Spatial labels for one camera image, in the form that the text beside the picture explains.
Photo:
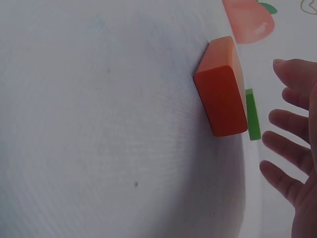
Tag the person's right thumb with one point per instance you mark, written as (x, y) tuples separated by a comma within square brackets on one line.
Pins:
[(294, 70)]

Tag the orange wooden block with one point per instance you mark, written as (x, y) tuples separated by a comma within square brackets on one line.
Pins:
[(220, 99)]

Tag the person's right hand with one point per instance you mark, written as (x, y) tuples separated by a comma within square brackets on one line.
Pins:
[(305, 178)]

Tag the green wooden block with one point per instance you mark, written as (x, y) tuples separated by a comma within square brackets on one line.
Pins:
[(253, 116)]

